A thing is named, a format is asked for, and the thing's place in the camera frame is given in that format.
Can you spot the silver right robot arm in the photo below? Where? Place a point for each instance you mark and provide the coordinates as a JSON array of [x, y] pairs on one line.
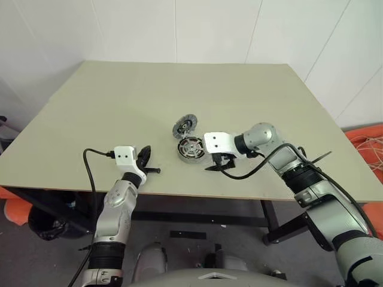
[[329, 215]]

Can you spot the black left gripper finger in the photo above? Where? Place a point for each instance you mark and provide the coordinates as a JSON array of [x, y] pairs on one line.
[[152, 171], [145, 153]]

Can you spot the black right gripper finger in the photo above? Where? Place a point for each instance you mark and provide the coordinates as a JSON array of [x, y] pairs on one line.
[[218, 168]]

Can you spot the grey robot torso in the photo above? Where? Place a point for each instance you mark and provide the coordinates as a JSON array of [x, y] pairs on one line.
[[209, 281]]

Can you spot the black table frame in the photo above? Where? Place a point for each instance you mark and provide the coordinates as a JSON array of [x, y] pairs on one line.
[[194, 218]]

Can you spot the black trash bag bin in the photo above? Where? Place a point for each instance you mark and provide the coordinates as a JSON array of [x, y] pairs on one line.
[[51, 224]]

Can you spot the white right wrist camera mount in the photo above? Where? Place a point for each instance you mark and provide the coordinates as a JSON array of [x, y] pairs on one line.
[[221, 142]]

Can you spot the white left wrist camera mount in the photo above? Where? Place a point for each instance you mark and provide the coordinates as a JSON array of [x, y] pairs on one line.
[[125, 161]]

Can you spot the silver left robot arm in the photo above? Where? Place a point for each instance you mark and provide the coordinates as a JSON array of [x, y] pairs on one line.
[[113, 215]]

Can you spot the orange cushion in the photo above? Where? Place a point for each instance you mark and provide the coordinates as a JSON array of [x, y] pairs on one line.
[[377, 218], [16, 213], [363, 158]]

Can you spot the grey rounded foot shell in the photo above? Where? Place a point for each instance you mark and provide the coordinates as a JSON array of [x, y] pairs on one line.
[[230, 260], [151, 263]]

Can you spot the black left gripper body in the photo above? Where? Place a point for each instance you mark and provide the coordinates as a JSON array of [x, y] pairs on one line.
[[141, 164]]

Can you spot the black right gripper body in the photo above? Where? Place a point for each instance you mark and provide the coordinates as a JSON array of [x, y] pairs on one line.
[[220, 160]]

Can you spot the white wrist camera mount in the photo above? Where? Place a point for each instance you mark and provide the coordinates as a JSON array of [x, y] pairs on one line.
[[221, 142], [125, 161]]

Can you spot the round metal rotor disc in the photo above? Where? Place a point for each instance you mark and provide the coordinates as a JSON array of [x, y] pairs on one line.
[[184, 125]]

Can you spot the silver motor stator base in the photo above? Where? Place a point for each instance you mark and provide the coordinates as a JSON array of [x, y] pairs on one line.
[[190, 149]]

